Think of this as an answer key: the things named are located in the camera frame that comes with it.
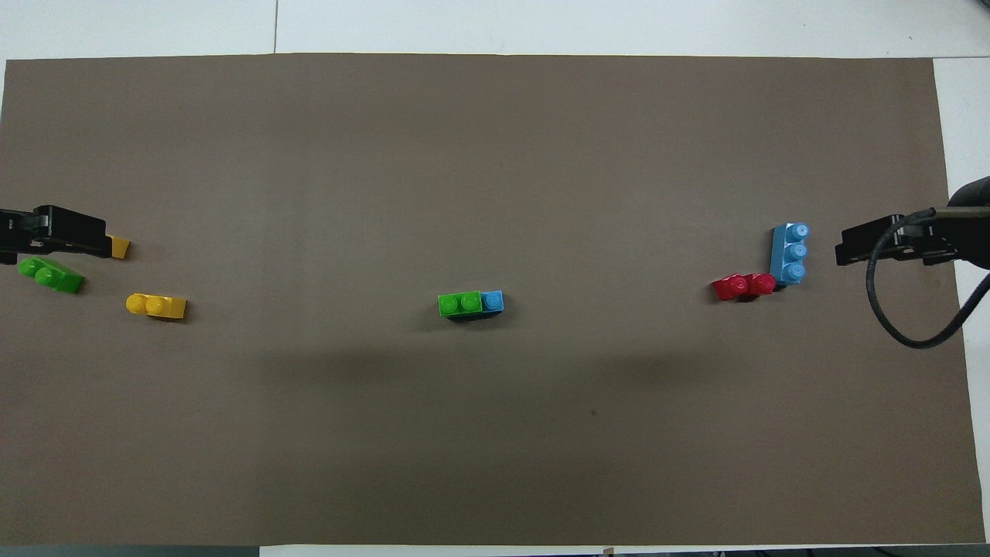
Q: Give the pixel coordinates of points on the yellow two-stud toy brick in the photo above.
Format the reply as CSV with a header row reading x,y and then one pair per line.
x,y
120,247
157,307

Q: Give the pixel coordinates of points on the blue three-stud toy brick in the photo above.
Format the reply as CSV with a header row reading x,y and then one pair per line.
x,y
493,302
790,255

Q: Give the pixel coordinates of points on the green two-stud toy brick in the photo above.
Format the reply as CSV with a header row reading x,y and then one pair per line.
x,y
460,304
50,276

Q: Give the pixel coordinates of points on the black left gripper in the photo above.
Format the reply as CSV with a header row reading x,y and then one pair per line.
x,y
17,232

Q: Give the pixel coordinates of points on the red two-stud toy brick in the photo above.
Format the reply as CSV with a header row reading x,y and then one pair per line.
x,y
741,287

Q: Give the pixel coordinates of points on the brown paper mat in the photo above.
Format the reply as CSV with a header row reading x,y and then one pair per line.
x,y
495,155

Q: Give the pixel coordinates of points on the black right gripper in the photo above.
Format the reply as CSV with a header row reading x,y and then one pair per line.
x,y
940,232

